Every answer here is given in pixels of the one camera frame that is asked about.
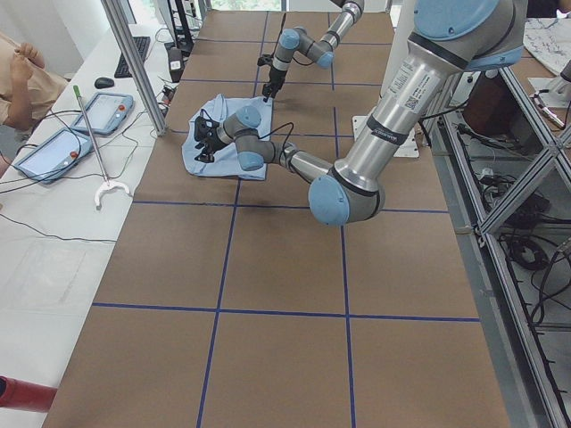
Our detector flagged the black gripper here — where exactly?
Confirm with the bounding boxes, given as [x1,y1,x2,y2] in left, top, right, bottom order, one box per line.
[257,54,286,103]
[194,117,223,163]

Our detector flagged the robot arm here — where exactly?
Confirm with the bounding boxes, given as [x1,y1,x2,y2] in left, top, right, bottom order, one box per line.
[194,0,527,226]
[257,0,365,102]

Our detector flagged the white reach grabber stick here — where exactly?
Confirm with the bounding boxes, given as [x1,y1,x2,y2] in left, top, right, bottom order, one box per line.
[73,85,131,210]

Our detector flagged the far teach pendant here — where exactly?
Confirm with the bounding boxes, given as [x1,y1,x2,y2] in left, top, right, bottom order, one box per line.
[81,92,134,136]

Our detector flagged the teach pendant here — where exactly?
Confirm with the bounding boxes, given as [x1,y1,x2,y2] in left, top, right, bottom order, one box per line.
[81,92,134,136]
[14,128,93,184]

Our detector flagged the black computer mouse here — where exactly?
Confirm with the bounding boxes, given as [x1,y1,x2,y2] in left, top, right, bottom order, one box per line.
[94,77,115,89]

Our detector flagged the black keyboard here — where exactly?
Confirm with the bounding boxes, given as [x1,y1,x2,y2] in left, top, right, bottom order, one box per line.
[113,35,152,79]

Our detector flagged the near teach pendant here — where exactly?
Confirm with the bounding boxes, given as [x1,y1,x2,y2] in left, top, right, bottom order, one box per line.
[14,128,93,184]

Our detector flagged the seated person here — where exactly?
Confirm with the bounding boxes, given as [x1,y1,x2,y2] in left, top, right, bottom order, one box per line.
[1,33,68,133]

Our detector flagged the red fire extinguisher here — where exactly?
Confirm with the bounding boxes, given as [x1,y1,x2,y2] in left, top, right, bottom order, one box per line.
[1,376,57,413]

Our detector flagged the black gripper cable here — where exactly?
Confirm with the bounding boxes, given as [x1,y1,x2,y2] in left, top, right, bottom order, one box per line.
[276,12,322,66]
[195,111,295,148]

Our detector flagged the aluminium frame post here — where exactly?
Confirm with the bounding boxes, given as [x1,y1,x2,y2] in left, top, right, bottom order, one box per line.
[101,0,167,136]

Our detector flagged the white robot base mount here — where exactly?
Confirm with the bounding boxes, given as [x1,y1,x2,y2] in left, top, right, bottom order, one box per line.
[355,1,419,159]

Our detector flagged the aluminium frame rack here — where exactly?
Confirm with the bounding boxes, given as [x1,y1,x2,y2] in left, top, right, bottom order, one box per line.
[432,62,570,427]

